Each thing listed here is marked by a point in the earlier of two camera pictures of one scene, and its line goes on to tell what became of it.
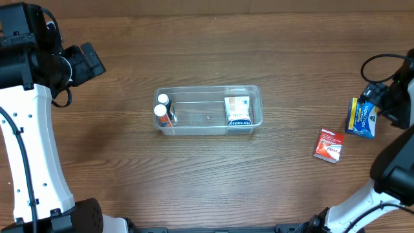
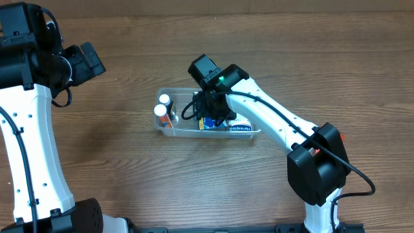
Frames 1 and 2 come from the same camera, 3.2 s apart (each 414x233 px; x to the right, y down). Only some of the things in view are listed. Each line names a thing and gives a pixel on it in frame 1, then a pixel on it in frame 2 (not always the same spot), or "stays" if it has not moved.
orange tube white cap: [160, 110] stays
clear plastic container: [218, 110] stays
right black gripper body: [374, 95] -> [207, 108]
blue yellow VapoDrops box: [361, 118] -> [209, 123]
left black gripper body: [81, 63] stays
